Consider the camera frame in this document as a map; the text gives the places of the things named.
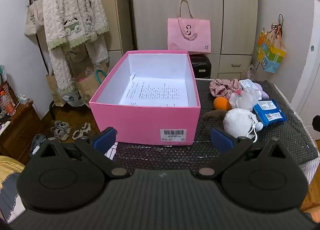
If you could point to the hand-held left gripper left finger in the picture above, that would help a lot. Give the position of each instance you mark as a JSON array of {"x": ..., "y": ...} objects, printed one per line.
[{"x": 105, "y": 138}]

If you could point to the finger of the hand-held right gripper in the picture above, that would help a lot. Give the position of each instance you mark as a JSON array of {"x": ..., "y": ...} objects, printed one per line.
[{"x": 317, "y": 123}]

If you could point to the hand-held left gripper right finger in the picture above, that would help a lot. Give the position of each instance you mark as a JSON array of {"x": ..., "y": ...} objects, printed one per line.
[{"x": 222, "y": 140}]

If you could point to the white plush toy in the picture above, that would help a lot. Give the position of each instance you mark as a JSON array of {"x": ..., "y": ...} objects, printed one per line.
[{"x": 237, "y": 122}]

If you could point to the orange soft ball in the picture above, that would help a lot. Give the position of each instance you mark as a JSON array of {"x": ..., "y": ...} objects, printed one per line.
[{"x": 222, "y": 103}]

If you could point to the pink cardboard box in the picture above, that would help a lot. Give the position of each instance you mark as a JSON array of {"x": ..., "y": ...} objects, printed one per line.
[{"x": 140, "y": 120}]

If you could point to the blue wet wipes packet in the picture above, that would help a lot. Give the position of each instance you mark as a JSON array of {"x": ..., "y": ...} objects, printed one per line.
[
  {"x": 273, "y": 118},
  {"x": 266, "y": 105}
]

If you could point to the clear plastic bag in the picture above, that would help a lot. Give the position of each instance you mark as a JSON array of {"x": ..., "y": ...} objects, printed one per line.
[
  {"x": 252, "y": 72},
  {"x": 246, "y": 100}
]

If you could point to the pink floral scrunchie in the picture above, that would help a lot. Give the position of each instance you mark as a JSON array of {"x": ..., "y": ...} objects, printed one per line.
[{"x": 221, "y": 87}]

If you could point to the white tissue packet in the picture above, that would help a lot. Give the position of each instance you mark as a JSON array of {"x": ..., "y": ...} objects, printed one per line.
[{"x": 248, "y": 84}]

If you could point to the purple plush toy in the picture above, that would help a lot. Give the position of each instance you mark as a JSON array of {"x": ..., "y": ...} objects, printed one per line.
[{"x": 262, "y": 91}]

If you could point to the beige sandal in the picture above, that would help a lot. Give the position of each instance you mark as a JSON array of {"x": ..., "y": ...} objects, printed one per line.
[
  {"x": 77, "y": 134},
  {"x": 86, "y": 128}
]

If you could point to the black bubble mat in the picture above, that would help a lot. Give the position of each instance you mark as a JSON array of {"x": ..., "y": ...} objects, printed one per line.
[{"x": 287, "y": 132}]

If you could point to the white door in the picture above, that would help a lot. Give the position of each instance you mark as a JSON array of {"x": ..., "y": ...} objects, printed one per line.
[{"x": 312, "y": 82}]

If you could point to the grey sneaker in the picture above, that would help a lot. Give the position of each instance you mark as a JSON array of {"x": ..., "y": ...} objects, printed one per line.
[
  {"x": 61, "y": 135},
  {"x": 61, "y": 125}
]

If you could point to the white green patterned bag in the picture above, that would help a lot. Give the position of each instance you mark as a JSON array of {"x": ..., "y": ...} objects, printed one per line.
[{"x": 72, "y": 98}]

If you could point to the brown paper bag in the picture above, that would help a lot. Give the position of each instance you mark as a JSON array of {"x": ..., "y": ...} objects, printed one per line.
[
  {"x": 87, "y": 87},
  {"x": 53, "y": 90}
]

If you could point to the teal bag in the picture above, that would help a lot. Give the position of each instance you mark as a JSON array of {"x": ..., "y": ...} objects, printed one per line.
[{"x": 100, "y": 74}]

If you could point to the dark cloth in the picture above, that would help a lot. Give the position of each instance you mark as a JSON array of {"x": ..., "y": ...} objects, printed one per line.
[{"x": 38, "y": 143}]

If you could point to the black suitcase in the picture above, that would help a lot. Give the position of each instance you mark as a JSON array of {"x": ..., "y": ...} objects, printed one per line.
[{"x": 201, "y": 66}]

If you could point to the cream fluffy pants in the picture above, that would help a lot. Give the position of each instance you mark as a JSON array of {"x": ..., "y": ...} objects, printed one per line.
[{"x": 60, "y": 70}]

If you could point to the colourful paper gift bag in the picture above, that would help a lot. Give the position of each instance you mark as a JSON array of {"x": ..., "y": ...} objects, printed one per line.
[{"x": 271, "y": 55}]

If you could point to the wooden nightstand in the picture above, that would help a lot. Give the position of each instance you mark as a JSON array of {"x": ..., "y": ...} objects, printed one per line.
[{"x": 17, "y": 130}]

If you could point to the yellow patterned blanket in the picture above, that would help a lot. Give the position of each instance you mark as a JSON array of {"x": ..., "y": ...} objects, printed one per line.
[{"x": 8, "y": 167}]

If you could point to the orange drink bottle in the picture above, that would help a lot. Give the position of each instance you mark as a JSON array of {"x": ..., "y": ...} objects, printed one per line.
[{"x": 8, "y": 103}]

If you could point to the black coat rack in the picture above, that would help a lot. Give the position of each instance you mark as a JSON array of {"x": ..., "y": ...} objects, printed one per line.
[{"x": 41, "y": 52}]

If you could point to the pink tote bag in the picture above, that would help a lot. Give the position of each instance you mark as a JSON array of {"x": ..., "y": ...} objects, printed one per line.
[{"x": 190, "y": 35}]

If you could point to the cream fluffy panda jacket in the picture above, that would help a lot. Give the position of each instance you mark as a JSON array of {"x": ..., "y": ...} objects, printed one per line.
[{"x": 72, "y": 7}]

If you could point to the beige canvas tote bag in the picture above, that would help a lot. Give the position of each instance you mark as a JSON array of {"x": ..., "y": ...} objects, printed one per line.
[{"x": 32, "y": 20}]

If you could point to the beige wardrobe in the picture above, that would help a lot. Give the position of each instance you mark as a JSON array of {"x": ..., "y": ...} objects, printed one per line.
[{"x": 155, "y": 7}]

